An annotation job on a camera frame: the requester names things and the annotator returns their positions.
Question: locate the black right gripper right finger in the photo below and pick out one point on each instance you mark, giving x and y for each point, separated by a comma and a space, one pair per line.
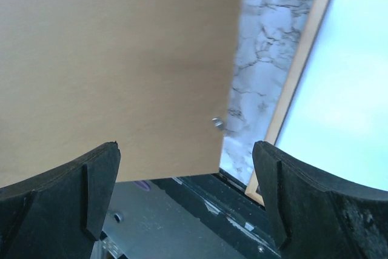
315, 214

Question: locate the photo print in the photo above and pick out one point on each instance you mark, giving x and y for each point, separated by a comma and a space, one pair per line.
337, 120

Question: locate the brown cardboard backing board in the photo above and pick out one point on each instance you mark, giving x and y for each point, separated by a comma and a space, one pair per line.
151, 75

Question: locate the blue wooden picture frame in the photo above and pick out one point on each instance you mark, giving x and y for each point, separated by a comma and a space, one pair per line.
282, 45

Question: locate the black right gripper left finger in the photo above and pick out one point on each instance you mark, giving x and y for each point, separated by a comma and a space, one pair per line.
60, 213

